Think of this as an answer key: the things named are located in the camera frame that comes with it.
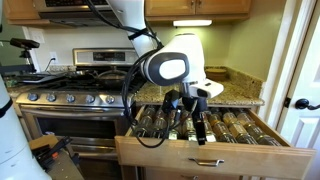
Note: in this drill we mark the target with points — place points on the black stereo camera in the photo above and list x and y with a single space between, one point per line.
25 43

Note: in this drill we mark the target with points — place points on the wooden bowl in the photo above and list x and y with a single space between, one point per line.
216 74

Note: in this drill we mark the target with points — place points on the wooden upper cabinet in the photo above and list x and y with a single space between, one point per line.
20 10

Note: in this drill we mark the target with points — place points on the stainless over-range microwave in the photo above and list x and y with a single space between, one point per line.
66 15

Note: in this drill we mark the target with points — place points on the black camera tripod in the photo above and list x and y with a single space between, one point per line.
26 55

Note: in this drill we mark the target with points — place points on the white wall outlet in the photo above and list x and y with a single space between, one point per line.
53 55

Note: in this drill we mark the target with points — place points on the glass spice jar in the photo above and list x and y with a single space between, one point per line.
216 118
238 128
227 137
221 127
269 140
246 138
230 118
246 118
143 130
190 134
256 129
211 133

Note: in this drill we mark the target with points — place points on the silver range knob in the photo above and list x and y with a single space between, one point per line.
109 99
90 98
70 98
51 97
32 96

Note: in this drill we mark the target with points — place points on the wooden spice drawer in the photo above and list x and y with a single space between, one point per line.
166 156

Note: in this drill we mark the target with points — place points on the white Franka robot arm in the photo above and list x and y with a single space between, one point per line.
171 69

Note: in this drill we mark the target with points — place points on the steel pan lid with knob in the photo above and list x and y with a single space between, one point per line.
112 74

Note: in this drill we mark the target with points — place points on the under-cabinet light bar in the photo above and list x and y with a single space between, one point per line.
192 23

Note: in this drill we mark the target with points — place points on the ground coriander spice jar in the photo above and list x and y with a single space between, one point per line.
160 117

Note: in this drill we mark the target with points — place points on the cloves spice jar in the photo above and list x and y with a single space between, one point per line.
175 134

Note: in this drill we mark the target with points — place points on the black door strike latch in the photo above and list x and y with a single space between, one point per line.
287 102

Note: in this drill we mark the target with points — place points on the cardboard box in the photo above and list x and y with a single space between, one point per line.
41 141

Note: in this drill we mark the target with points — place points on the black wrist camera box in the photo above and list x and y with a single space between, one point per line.
171 100

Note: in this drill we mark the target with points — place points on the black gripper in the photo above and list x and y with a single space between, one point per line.
196 104

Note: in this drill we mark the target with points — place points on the wooden upper cabinet door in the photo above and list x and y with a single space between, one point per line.
166 7
223 6

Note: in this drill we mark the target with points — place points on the black pepper spice jar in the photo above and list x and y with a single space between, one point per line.
159 131

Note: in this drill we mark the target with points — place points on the nutmeg spice jar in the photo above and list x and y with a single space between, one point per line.
146 119

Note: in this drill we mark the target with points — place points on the stainless steel gas range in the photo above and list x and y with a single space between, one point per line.
76 131

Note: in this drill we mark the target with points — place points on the black clamp tools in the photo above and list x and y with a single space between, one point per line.
53 151

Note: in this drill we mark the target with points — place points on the white panel door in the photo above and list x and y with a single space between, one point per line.
306 140

